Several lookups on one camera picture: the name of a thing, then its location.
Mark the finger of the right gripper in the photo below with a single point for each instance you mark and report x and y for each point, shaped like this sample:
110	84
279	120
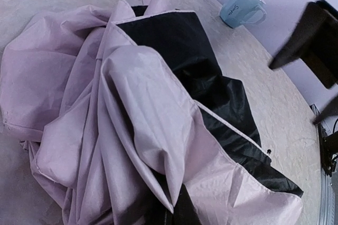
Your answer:
314	41

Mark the pink folding umbrella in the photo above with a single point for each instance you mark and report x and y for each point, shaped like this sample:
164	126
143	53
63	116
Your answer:
128	119

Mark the light blue mug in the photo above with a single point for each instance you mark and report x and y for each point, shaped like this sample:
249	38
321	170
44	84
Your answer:
235	13

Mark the front aluminium rail base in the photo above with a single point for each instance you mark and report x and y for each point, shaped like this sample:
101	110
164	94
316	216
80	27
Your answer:
328	157

